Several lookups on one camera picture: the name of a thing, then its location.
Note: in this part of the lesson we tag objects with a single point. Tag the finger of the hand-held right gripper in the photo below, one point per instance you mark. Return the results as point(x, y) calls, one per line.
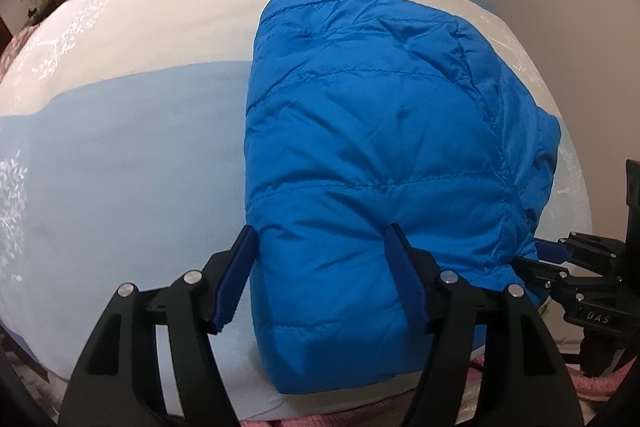
point(537, 274)
point(552, 251)

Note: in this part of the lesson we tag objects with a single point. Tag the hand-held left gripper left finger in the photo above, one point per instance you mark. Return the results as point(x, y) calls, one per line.
point(235, 282)

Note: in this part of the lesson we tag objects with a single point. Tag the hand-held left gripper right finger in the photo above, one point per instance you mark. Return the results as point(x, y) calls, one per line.
point(407, 287)

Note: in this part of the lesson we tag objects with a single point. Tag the blue puffer jacket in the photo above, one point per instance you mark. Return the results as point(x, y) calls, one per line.
point(375, 132)

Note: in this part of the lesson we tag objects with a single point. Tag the blue and white printed blanket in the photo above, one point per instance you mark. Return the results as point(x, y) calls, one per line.
point(125, 157)

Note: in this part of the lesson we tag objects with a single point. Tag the pink floral quilt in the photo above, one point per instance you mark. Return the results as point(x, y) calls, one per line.
point(12, 54)

